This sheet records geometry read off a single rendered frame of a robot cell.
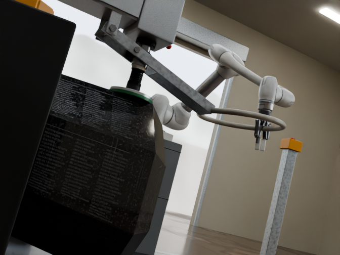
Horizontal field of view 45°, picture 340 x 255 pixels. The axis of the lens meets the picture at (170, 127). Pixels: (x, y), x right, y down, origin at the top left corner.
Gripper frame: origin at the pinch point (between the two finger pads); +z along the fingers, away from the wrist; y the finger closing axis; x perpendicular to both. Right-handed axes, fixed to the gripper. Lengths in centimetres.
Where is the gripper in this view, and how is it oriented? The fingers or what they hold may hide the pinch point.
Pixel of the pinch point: (260, 144)
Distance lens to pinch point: 247.7
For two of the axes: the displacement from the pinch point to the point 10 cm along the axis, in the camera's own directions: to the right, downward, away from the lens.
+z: -1.6, 9.8, -1.2
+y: -7.2, -2.0, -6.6
